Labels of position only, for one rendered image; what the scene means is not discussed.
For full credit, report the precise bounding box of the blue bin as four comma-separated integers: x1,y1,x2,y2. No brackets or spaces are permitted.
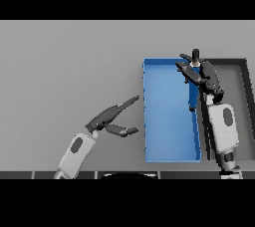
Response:
141,58,202,163

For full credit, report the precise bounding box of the dark strip with pale lines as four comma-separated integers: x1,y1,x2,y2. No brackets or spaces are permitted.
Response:
0,170,255,180

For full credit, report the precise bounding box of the dark grey bin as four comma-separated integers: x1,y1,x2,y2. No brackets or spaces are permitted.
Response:
198,58,255,163

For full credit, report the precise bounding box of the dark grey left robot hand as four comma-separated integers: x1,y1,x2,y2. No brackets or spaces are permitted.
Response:
85,95,140,138

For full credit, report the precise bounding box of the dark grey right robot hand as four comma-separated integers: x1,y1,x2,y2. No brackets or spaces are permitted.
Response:
174,53,225,104

